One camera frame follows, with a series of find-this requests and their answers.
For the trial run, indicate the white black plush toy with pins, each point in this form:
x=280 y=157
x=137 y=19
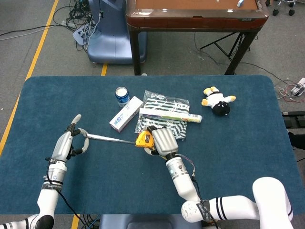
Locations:
x=218 y=99

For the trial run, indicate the striped cloth in plastic bag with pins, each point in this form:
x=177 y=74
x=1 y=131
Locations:
x=164 y=105

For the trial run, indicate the white power strip with plugs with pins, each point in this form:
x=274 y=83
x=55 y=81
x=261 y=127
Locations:
x=79 y=34

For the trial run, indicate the blue felt table cloth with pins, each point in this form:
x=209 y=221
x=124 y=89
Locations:
x=107 y=171

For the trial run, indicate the black foot pedal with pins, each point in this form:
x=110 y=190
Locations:
x=294 y=119

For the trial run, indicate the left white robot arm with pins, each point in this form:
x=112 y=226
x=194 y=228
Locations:
x=48 y=198

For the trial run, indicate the blue grey machine base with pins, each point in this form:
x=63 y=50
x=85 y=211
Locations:
x=109 y=40

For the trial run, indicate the blue tin can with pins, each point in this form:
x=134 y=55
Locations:
x=122 y=96

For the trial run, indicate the office chair wheels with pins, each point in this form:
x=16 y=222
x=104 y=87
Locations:
x=283 y=4

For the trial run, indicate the long white wrap box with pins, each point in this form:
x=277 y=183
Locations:
x=166 y=115

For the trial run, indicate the black bag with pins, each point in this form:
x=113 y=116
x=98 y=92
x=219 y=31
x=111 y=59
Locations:
x=296 y=139

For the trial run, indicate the yellow tape measure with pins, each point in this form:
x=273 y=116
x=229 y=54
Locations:
x=144 y=140

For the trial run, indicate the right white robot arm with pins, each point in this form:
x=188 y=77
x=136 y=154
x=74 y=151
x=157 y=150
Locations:
x=183 y=183

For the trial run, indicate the brown mahjong table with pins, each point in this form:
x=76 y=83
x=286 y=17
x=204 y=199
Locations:
x=195 y=21

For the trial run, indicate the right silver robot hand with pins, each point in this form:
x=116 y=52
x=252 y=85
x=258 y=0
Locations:
x=166 y=142

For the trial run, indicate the white rectangular carton box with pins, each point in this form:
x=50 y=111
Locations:
x=125 y=114

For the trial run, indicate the grey blue robot torso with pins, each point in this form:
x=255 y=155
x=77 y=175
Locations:
x=143 y=221

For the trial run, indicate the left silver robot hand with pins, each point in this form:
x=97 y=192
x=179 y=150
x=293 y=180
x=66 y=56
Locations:
x=62 y=146

